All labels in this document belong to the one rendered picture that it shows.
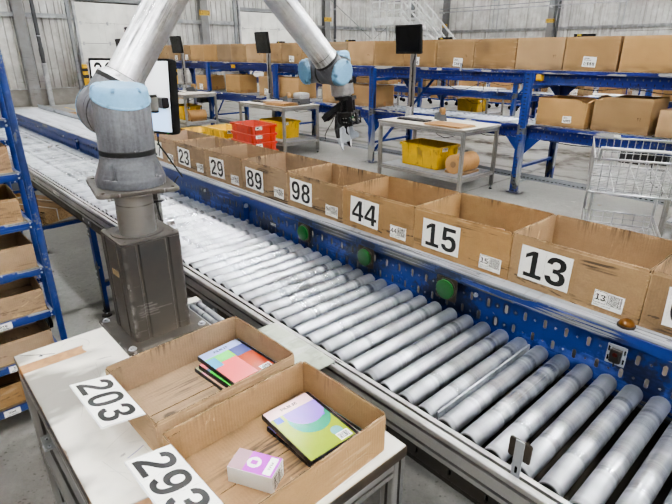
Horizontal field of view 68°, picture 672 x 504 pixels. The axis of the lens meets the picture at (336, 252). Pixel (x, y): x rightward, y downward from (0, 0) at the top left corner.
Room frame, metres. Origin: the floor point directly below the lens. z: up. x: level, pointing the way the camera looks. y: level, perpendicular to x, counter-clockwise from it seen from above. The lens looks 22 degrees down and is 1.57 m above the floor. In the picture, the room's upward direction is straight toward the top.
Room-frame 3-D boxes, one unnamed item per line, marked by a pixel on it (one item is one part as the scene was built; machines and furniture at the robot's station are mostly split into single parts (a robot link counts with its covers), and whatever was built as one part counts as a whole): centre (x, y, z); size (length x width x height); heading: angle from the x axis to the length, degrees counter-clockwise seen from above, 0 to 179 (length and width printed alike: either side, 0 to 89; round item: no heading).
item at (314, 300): (1.66, 0.04, 0.72); 0.52 x 0.05 x 0.05; 132
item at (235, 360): (1.15, 0.27, 0.79); 0.19 x 0.14 x 0.02; 46
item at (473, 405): (1.13, -0.44, 0.72); 0.52 x 0.05 x 0.05; 132
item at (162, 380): (1.07, 0.34, 0.80); 0.38 x 0.28 x 0.10; 134
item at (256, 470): (0.78, 0.16, 0.78); 0.10 x 0.06 x 0.05; 72
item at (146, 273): (1.42, 0.59, 0.91); 0.26 x 0.26 x 0.33; 42
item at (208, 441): (0.84, 0.12, 0.80); 0.38 x 0.28 x 0.10; 134
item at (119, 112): (1.42, 0.59, 1.41); 0.17 x 0.15 x 0.18; 37
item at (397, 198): (2.00, -0.27, 0.96); 0.39 x 0.29 x 0.17; 42
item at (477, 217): (1.71, -0.53, 0.96); 0.39 x 0.29 x 0.17; 42
